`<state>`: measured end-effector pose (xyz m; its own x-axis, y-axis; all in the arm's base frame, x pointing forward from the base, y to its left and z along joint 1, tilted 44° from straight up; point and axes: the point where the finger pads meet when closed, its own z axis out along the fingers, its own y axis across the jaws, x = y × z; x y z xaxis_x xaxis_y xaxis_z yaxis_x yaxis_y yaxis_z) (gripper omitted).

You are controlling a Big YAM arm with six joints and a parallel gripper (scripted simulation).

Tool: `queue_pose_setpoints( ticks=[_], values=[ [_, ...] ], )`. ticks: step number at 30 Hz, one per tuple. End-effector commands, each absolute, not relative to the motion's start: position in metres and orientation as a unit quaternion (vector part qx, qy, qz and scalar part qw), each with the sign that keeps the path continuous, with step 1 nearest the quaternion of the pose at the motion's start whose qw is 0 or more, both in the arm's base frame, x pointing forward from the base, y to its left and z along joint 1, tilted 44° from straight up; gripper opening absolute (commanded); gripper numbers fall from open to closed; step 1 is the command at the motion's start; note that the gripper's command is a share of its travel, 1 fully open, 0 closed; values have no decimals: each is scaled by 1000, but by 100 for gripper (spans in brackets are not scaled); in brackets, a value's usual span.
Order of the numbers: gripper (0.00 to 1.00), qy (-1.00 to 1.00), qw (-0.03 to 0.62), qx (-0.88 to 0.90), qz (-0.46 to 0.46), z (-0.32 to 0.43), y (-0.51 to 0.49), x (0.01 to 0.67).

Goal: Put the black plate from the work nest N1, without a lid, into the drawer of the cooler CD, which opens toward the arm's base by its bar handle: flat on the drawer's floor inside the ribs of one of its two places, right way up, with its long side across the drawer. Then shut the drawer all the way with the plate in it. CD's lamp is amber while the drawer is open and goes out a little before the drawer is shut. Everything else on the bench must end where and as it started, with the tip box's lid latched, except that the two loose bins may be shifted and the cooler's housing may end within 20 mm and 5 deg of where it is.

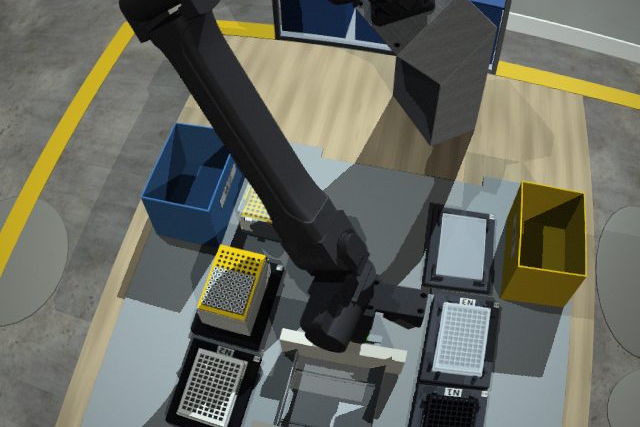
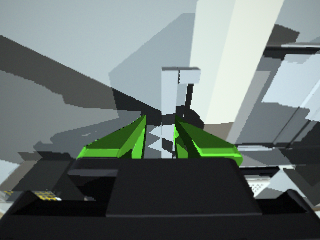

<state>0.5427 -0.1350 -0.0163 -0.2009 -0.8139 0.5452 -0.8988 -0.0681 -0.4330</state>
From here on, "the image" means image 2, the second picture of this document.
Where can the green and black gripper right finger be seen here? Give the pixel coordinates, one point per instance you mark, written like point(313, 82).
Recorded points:
point(201, 144)

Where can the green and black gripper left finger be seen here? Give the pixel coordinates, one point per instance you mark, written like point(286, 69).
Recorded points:
point(120, 143)

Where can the grey flat mat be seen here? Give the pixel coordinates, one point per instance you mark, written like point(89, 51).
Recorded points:
point(74, 71)

